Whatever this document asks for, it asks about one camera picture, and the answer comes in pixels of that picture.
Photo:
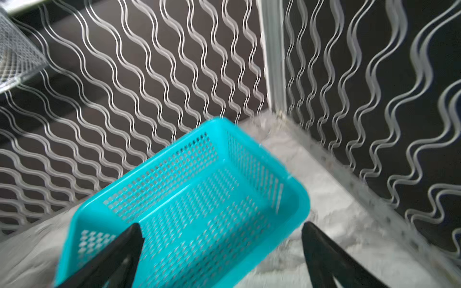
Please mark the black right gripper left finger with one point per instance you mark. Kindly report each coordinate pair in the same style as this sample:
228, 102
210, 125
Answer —
115, 266

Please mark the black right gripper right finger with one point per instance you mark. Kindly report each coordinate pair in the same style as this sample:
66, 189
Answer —
328, 263

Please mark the teal plastic perforated basket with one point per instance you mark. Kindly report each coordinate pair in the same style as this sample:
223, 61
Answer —
210, 208

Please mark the white wire mesh basket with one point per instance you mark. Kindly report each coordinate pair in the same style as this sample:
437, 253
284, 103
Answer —
20, 58

